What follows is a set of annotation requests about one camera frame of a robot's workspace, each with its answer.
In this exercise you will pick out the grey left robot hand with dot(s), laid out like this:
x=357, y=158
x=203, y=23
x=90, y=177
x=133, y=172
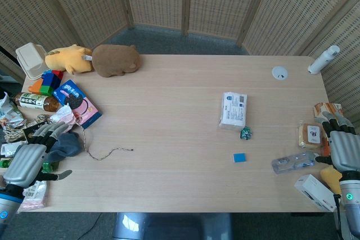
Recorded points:
x=26, y=161

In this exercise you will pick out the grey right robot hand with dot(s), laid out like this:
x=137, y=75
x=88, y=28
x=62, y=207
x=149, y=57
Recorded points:
x=344, y=150

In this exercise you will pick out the small blue square block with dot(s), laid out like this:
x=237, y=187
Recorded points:
x=239, y=158

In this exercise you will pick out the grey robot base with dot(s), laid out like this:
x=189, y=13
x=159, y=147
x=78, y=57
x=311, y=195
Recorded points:
x=171, y=226

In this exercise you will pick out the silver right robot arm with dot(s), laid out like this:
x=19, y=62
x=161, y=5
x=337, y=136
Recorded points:
x=351, y=203

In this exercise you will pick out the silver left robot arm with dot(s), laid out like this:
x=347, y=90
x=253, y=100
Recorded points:
x=7, y=206

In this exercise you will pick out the green plastic bottle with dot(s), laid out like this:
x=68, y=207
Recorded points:
x=5, y=163

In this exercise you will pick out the white labelled packet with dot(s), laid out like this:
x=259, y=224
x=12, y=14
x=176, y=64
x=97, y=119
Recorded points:
x=8, y=149

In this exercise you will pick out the green plastic toy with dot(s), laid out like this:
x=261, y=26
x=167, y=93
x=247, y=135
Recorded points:
x=47, y=166

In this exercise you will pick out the black packet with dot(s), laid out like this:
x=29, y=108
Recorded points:
x=32, y=131

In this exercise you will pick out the packaged bread slice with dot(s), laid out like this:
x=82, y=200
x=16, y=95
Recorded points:
x=310, y=136

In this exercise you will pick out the grey cloth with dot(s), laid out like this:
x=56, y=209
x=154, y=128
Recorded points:
x=66, y=145

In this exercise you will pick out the orange snack box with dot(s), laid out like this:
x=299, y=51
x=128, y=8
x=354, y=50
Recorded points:
x=326, y=108

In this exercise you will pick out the white cardboard box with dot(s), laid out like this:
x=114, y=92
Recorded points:
x=315, y=192

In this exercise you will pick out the clear plastic water bottle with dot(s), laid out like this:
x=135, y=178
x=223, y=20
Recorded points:
x=292, y=162

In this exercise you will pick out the crumpled snack bag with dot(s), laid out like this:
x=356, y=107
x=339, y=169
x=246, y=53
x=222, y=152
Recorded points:
x=8, y=110

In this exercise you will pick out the pink white plastic bag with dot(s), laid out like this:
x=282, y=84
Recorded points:
x=63, y=116

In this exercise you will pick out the blue pink cookie box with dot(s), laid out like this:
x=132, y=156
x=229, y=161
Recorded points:
x=81, y=105

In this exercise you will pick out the colourful building blocks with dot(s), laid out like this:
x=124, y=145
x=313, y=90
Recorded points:
x=47, y=82

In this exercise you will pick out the white spray bottle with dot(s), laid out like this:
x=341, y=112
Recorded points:
x=322, y=60

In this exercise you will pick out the green candy wrapper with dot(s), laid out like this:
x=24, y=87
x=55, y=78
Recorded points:
x=246, y=133

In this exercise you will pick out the beige takeout container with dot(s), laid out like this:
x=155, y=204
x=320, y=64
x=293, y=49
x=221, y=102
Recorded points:
x=29, y=60

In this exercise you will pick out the yellow plush toy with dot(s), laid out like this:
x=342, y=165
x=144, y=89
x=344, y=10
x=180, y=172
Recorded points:
x=67, y=60

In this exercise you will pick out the white tissue pack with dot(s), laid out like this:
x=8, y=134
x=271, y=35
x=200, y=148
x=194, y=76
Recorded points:
x=233, y=110

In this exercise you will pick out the brown plush toy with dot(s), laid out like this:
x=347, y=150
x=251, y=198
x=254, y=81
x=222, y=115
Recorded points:
x=115, y=60

